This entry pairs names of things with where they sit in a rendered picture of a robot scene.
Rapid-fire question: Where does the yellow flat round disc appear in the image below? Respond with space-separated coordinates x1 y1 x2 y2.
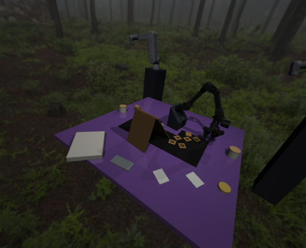
218 182 231 194

